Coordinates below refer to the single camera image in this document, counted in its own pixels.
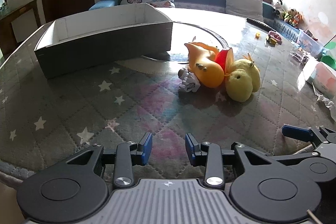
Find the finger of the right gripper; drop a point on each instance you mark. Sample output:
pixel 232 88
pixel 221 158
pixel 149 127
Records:
pixel 297 133

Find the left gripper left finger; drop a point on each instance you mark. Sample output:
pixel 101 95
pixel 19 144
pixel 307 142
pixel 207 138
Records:
pixel 123 158

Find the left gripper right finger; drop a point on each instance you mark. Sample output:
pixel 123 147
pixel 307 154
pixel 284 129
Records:
pixel 251 167

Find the small white robot toy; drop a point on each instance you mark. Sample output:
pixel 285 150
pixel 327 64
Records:
pixel 190 83

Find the yellow plush duck toy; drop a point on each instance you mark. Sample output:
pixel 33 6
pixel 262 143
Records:
pixel 242 78

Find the orange plush duck toy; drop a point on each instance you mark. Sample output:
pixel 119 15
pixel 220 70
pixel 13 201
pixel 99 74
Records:
pixel 209 64

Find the pink white package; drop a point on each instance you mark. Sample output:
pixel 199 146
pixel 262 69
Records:
pixel 321 76

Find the green plastic basin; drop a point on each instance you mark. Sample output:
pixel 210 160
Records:
pixel 328 60

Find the clear plastic storage box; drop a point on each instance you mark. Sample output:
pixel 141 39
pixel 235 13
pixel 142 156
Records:
pixel 308 44

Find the yellow toy vehicle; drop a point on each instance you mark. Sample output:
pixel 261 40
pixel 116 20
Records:
pixel 271 40

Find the pink toy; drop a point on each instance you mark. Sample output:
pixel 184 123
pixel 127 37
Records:
pixel 274 35

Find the black remote control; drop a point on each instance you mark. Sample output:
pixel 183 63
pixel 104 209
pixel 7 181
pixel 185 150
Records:
pixel 259 24

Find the plush toys pile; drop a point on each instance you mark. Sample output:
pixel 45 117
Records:
pixel 290 16

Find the grey cardboard box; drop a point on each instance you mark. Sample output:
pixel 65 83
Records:
pixel 100 36

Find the round black turntable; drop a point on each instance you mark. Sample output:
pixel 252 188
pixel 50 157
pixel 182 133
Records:
pixel 184 33

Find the grey sofa cushion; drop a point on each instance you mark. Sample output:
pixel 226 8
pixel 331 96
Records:
pixel 245 8

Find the blue sofa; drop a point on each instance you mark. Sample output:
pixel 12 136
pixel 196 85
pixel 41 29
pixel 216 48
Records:
pixel 268 13

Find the wooden side table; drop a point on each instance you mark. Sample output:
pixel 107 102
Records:
pixel 9 42

